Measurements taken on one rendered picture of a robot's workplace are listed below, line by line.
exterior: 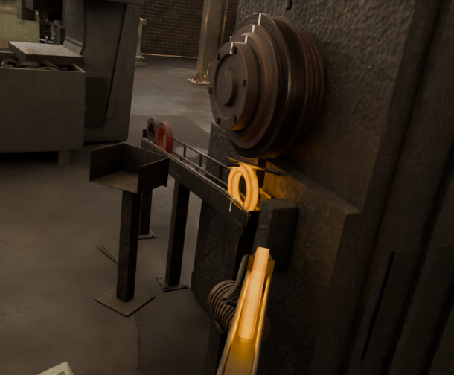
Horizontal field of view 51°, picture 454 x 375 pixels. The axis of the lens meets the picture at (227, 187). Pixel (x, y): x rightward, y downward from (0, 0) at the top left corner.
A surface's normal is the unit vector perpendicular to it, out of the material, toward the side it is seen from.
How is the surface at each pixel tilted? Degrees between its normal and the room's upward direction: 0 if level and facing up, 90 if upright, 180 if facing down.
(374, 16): 90
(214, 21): 90
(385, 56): 90
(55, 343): 1
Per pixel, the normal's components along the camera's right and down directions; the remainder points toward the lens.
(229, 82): -0.90, 0.04
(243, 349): 0.15, -0.96
